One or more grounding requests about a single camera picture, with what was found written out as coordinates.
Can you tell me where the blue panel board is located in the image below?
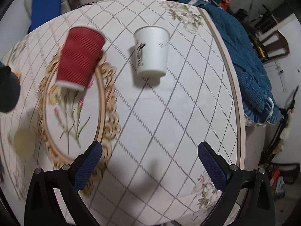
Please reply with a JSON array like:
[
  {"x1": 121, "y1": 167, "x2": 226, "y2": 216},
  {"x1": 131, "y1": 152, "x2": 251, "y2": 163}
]
[{"x1": 30, "y1": 0, "x2": 61, "y2": 32}]

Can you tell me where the cream paper cup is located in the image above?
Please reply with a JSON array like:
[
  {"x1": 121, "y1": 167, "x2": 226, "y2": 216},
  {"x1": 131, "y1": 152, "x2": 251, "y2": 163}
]
[{"x1": 13, "y1": 129, "x2": 36, "y2": 159}]

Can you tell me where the blue knitted blanket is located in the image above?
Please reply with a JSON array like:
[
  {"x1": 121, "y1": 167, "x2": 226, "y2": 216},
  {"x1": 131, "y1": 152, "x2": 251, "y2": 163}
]
[{"x1": 179, "y1": 0, "x2": 280, "y2": 124}]

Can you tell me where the wooden chair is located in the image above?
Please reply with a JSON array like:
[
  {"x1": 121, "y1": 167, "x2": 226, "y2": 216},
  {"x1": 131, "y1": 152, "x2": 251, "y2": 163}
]
[{"x1": 257, "y1": 30, "x2": 290, "y2": 64}]

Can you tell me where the white printed paper cup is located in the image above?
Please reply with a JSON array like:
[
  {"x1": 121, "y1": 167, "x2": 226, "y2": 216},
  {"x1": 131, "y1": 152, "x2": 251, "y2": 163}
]
[{"x1": 134, "y1": 26, "x2": 170, "y2": 78}]

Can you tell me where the white patterned tablecloth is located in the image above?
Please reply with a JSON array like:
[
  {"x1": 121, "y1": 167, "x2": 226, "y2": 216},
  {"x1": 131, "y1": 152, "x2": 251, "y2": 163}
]
[{"x1": 1, "y1": 0, "x2": 245, "y2": 225}]

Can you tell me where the dark teal cup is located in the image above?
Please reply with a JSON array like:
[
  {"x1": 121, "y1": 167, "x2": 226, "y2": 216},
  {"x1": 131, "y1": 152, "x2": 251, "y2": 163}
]
[{"x1": 0, "y1": 62, "x2": 20, "y2": 113}]

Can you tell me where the red ribbed paper cup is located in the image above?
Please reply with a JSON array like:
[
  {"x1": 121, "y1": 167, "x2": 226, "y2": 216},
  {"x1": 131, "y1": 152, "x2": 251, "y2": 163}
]
[{"x1": 56, "y1": 27, "x2": 105, "y2": 91}]

